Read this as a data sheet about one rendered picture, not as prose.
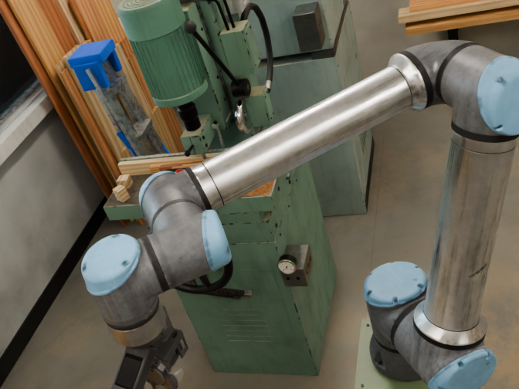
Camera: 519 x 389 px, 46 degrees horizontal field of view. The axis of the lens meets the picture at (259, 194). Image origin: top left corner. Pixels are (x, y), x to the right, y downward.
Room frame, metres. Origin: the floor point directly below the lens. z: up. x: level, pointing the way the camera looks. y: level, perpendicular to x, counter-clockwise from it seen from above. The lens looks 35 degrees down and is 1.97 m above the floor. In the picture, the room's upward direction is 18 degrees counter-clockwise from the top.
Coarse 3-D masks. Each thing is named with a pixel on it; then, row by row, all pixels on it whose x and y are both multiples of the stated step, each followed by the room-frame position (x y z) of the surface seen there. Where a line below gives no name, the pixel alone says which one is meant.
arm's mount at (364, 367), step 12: (360, 336) 1.11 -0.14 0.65; (360, 348) 1.07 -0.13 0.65; (360, 360) 1.03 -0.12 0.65; (360, 372) 0.99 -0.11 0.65; (372, 372) 0.98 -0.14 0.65; (360, 384) 0.96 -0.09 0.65; (372, 384) 0.95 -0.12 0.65; (384, 384) 0.94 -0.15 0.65; (396, 384) 0.93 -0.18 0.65; (408, 384) 0.92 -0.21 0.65; (420, 384) 0.90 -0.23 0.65
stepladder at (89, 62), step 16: (80, 48) 2.64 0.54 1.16; (96, 48) 2.57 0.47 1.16; (112, 48) 2.60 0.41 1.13; (80, 64) 2.52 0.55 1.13; (96, 64) 2.49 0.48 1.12; (112, 64) 2.64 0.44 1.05; (80, 80) 2.52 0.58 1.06; (96, 80) 2.49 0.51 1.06; (112, 80) 2.60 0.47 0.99; (112, 96) 2.52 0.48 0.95; (128, 96) 2.62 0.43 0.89; (112, 112) 2.48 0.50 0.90; (128, 112) 2.64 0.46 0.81; (144, 112) 2.67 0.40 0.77; (128, 128) 2.49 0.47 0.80; (144, 128) 2.54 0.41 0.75; (128, 144) 2.49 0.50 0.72; (160, 144) 2.63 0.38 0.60
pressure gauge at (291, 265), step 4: (280, 256) 1.48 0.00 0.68; (284, 256) 1.46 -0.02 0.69; (288, 256) 1.46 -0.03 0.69; (292, 256) 1.46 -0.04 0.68; (280, 260) 1.46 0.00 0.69; (284, 260) 1.45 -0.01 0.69; (288, 260) 1.44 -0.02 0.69; (292, 260) 1.45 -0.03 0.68; (296, 260) 1.46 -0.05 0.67; (280, 264) 1.46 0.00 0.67; (284, 264) 1.45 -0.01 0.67; (288, 264) 1.45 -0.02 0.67; (292, 264) 1.44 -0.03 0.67; (296, 264) 1.44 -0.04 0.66; (280, 268) 1.46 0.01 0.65; (284, 268) 1.45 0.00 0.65; (288, 268) 1.45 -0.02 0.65; (292, 268) 1.44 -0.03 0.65; (296, 268) 1.44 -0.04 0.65; (284, 272) 1.45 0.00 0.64; (288, 272) 1.45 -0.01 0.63; (292, 272) 1.44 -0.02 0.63
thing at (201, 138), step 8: (200, 120) 1.80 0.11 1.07; (208, 120) 1.79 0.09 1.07; (200, 128) 1.75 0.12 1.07; (208, 128) 1.77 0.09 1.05; (184, 136) 1.73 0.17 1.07; (192, 136) 1.71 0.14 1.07; (200, 136) 1.71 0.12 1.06; (208, 136) 1.75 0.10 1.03; (184, 144) 1.73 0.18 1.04; (200, 144) 1.71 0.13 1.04; (208, 144) 1.73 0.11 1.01; (192, 152) 1.72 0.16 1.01; (200, 152) 1.71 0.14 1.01
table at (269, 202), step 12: (144, 180) 1.83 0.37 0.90; (276, 180) 1.59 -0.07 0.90; (132, 192) 1.78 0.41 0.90; (276, 192) 1.56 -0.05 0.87; (108, 204) 1.76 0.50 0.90; (120, 204) 1.73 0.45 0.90; (132, 204) 1.71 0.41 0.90; (228, 204) 1.57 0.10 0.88; (240, 204) 1.55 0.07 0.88; (252, 204) 1.54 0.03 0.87; (264, 204) 1.52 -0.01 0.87; (276, 204) 1.53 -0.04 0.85; (108, 216) 1.75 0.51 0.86; (120, 216) 1.73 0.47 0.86; (132, 216) 1.71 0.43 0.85
